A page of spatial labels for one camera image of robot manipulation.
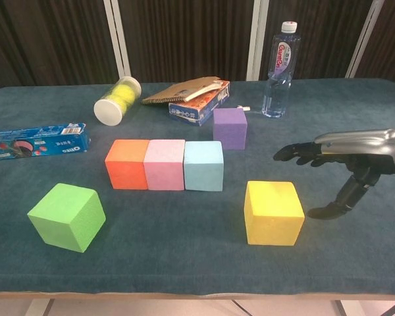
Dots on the green foam cube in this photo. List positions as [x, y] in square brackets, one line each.
[66, 217]

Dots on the yellow foam cube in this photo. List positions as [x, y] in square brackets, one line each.
[273, 217]

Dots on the white frame post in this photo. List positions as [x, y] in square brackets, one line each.
[257, 36]
[365, 36]
[116, 36]

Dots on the pink foam cube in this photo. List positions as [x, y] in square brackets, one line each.
[164, 171]

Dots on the blue Oreo cookie box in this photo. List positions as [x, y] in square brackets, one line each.
[52, 145]

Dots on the clear plastic water bottle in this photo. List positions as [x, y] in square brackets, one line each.
[279, 72]

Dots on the grey table leg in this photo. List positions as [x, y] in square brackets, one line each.
[41, 307]
[339, 308]

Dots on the yellow tennis ball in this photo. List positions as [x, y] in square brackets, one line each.
[114, 100]
[126, 93]

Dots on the small white eraser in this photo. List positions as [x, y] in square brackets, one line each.
[244, 108]

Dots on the orange foam cube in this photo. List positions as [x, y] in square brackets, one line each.
[126, 171]

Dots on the purple foam cube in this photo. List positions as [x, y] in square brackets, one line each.
[230, 131]

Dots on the blue orange card box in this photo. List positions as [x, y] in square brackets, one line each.
[197, 110]

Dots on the clear tennis ball tube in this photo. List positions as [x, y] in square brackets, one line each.
[107, 112]

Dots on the brown spiral notebook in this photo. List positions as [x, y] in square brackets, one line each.
[181, 90]

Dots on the teal table cloth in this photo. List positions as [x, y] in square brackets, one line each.
[197, 263]

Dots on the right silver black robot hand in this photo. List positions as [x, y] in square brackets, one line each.
[358, 145]

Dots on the light blue foam cube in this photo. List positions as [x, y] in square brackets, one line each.
[204, 171]

